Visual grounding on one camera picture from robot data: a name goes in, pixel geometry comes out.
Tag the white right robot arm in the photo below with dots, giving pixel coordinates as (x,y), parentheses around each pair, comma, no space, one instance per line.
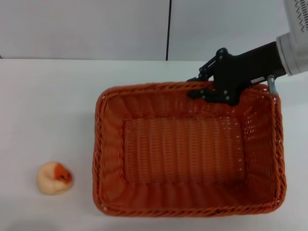
(294,45)

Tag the peach coloured toy fruit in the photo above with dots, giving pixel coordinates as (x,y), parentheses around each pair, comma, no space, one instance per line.
(51,179)

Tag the orange woven rectangular basket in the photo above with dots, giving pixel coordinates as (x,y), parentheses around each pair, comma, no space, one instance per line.
(183,149)

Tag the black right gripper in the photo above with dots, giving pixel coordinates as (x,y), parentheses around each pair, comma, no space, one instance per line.
(243,68)

